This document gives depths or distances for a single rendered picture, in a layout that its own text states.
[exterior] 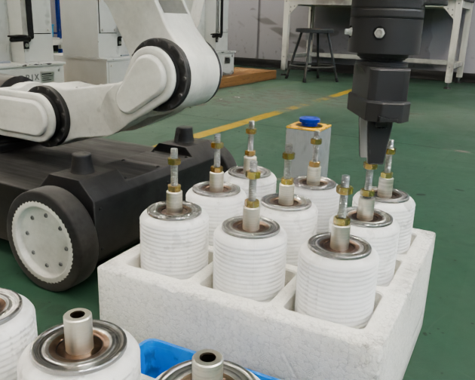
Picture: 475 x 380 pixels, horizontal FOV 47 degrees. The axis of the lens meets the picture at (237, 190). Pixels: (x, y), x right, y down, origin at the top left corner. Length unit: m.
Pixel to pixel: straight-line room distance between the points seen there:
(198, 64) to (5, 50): 2.08
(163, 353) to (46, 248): 0.45
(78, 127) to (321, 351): 0.83
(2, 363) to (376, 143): 0.49
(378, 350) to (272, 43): 5.83
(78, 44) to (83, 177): 2.46
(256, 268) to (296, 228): 0.12
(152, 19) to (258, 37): 5.33
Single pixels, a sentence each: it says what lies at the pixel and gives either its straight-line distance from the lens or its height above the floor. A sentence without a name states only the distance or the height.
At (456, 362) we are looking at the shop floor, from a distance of 0.97.
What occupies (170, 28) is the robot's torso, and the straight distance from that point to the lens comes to 1.10.
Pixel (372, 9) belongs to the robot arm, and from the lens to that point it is 0.69.
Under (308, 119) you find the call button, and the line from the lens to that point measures 1.06.
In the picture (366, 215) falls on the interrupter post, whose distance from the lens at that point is 0.76.
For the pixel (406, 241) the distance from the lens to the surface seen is 0.88.
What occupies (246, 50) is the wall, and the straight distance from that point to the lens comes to 6.50.
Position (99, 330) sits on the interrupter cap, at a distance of 0.49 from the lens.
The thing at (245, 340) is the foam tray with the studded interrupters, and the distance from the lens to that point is 0.68.
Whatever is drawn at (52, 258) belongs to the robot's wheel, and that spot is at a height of 0.07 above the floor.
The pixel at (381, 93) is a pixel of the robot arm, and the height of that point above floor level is 0.43.
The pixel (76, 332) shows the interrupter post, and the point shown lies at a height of 0.27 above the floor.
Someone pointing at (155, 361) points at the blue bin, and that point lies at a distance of 0.73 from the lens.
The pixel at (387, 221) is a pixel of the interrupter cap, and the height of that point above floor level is 0.25.
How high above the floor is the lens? 0.51
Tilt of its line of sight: 17 degrees down
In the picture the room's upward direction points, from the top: 2 degrees clockwise
